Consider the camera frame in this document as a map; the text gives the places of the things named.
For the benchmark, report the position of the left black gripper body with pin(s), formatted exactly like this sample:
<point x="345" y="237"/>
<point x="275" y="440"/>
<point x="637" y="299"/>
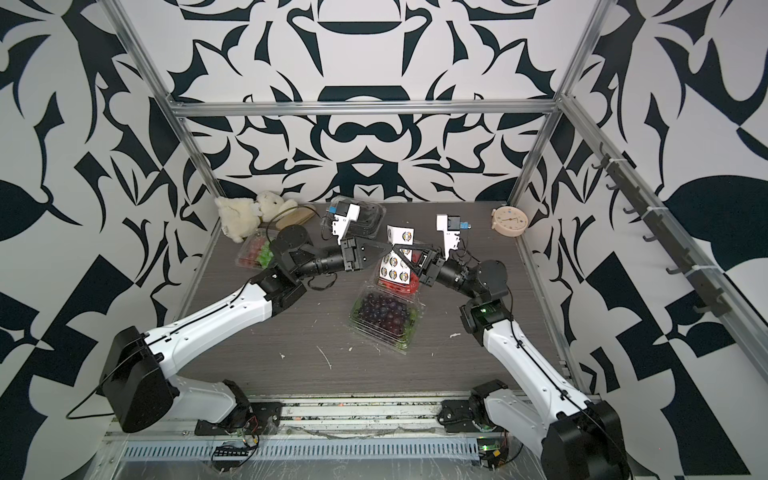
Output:
<point x="351" y="255"/>

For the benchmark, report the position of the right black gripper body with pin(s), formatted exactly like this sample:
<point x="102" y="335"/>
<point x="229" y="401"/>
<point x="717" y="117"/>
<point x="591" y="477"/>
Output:
<point x="431" y="278"/>

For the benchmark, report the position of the white fruit sticker sheet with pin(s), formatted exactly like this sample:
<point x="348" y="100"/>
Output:
<point x="392" y="267"/>

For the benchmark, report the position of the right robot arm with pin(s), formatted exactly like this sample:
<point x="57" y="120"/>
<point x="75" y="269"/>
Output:
<point x="573" y="436"/>

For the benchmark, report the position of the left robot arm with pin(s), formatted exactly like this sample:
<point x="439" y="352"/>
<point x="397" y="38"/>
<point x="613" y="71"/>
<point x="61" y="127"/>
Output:
<point x="141" y="379"/>

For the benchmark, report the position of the empty stacked clamshell boxes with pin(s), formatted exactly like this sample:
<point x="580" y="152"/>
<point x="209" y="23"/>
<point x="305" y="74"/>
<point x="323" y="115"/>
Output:
<point x="366" y="225"/>

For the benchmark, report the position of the strawberry clamshell box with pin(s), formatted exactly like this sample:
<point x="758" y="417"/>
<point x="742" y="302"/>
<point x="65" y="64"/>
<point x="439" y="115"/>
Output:
<point x="396" y="285"/>

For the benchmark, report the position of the purple grape clamshell box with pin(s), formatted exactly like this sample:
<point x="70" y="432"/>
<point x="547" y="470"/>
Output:
<point x="388" y="318"/>

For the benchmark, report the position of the beige alarm clock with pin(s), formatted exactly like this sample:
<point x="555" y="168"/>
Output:
<point x="509" y="221"/>

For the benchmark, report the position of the green grape clamshell box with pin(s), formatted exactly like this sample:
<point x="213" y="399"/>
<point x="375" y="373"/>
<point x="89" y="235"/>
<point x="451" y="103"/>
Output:
<point x="255" y="252"/>

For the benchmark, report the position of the white plush toy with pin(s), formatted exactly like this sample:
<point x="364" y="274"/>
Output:
<point x="241" y="217"/>

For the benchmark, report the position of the right black controller board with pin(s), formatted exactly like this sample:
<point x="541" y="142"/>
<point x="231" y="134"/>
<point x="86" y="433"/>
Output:
<point x="493" y="452"/>

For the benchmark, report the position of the black controller board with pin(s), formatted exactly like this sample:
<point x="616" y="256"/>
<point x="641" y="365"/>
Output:
<point x="493" y="452"/>
<point x="230" y="456"/>

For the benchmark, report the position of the left black controller board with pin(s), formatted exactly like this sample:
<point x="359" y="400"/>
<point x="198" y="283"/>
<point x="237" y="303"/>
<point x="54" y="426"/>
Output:
<point x="230" y="456"/>

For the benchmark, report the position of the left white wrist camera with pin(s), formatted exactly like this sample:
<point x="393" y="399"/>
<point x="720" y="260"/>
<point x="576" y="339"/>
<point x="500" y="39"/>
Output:
<point x="343" y="214"/>

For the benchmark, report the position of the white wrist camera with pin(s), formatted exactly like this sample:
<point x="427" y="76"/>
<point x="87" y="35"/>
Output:
<point x="343" y="214"/>
<point x="451" y="227"/>

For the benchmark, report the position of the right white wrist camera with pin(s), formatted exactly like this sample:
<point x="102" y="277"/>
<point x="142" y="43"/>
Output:
<point x="451" y="227"/>

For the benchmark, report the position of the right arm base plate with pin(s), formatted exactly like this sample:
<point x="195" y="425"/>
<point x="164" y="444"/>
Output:
<point x="468" y="415"/>

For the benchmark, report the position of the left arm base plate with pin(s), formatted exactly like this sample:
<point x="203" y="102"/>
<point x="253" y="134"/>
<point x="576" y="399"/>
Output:
<point x="263" y="417"/>

